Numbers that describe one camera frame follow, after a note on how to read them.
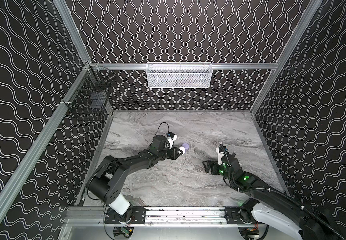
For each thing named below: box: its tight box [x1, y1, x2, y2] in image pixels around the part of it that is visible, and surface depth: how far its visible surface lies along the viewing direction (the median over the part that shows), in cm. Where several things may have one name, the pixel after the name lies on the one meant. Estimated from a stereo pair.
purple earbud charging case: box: [181, 142, 190, 151], surface depth 102 cm
